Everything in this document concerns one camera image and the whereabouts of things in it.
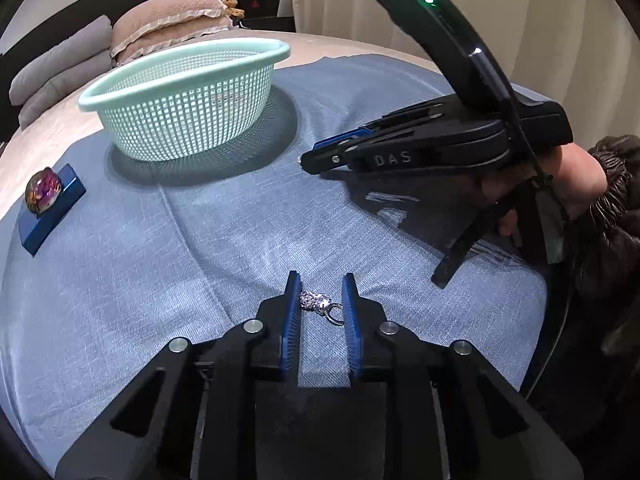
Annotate grey pillows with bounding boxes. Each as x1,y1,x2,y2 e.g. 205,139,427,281
9,14,114,129

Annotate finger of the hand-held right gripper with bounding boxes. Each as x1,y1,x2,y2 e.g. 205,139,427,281
298,145,362,174
312,102,457,156

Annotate person's right hand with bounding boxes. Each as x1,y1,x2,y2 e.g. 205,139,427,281
480,142,608,241

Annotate blue rectangular box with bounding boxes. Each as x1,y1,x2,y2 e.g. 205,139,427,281
17,162,87,257

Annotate beige bed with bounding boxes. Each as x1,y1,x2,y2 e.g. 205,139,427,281
0,30,436,223

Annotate crystal earring with ring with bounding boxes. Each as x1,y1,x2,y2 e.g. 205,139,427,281
299,289,346,326

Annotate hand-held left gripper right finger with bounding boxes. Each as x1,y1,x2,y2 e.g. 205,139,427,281
341,272,584,480

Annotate colourful glass ball ornament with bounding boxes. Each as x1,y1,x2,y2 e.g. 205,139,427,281
25,168,65,217

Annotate person's right forearm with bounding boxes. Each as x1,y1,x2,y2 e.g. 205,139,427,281
522,134,640,461

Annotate mint green plastic basket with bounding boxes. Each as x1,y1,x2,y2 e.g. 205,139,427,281
77,37,292,162

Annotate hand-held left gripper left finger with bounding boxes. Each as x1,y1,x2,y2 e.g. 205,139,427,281
55,270,303,480

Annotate black cable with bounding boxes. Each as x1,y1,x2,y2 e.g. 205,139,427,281
500,82,577,397

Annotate dark nightstand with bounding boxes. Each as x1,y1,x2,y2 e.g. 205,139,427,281
239,15,297,34

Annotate peach ruffled pillow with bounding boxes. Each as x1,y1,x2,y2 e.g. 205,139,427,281
110,0,229,44
109,12,234,64

